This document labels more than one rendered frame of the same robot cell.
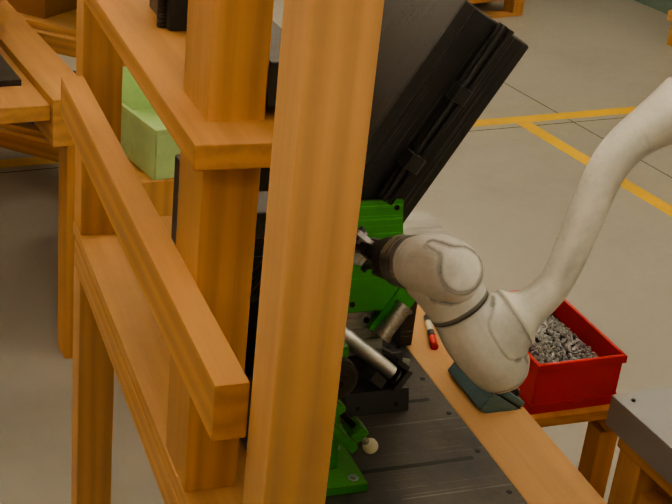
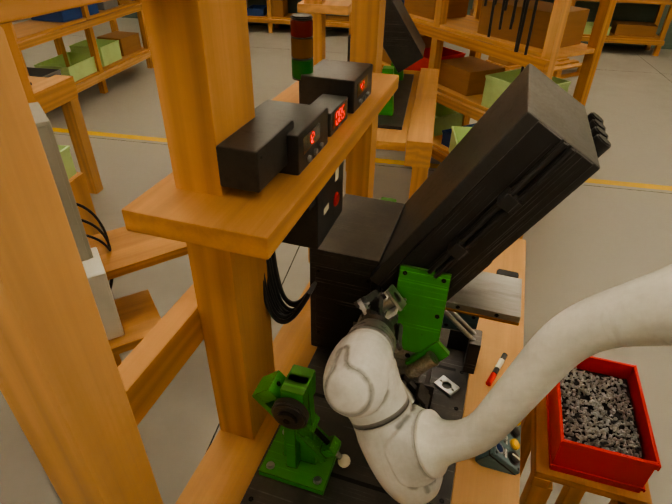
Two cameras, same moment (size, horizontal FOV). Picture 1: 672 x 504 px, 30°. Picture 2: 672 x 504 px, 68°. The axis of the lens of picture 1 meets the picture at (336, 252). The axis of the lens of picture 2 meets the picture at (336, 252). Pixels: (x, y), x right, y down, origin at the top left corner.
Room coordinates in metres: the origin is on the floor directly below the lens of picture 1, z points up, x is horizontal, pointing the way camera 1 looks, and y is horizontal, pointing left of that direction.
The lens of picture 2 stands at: (1.32, -0.48, 1.94)
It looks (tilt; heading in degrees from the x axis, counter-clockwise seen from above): 35 degrees down; 40
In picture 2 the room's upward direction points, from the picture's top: 1 degrees clockwise
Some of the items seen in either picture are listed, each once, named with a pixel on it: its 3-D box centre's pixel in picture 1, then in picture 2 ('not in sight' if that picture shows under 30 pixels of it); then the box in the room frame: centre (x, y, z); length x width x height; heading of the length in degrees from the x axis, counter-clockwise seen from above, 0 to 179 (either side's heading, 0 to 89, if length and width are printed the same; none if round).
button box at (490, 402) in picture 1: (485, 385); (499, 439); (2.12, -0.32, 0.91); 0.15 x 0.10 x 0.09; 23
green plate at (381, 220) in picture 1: (367, 248); (420, 302); (2.13, -0.06, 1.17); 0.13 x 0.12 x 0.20; 23
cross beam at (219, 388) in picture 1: (132, 215); (264, 232); (2.03, 0.37, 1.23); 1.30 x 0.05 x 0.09; 23
